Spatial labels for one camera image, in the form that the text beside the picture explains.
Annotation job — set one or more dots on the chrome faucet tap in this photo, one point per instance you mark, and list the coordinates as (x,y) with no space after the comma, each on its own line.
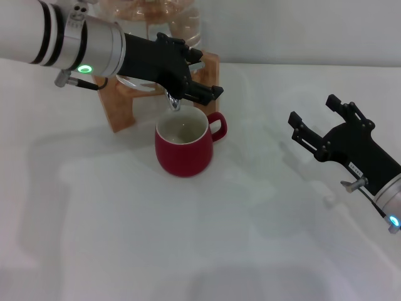
(173,103)

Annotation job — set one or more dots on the red ceramic cup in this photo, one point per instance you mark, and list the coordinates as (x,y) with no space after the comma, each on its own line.
(185,156)

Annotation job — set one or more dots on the glass water dispenser jar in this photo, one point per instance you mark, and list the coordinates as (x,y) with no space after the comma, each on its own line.
(185,28)

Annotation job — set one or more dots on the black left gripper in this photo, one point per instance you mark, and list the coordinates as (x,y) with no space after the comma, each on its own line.
(150,59)

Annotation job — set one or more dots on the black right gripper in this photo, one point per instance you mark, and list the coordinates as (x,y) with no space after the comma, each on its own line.
(351,147)

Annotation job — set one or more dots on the wooden dispenser stand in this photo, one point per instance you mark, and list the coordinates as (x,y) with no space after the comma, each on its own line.
(116,109)

